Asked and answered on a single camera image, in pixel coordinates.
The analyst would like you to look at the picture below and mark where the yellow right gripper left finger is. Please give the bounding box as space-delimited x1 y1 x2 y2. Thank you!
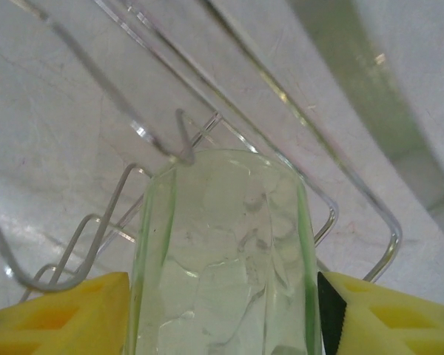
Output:
0 271 130 355

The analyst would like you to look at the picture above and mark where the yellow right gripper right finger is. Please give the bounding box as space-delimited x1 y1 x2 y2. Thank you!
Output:
317 271 444 355

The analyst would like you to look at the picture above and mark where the metal wire dish rack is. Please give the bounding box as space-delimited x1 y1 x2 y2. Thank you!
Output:
0 0 404 297

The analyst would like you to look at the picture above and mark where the bright green plastic cup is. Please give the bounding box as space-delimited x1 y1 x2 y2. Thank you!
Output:
127 148 323 355

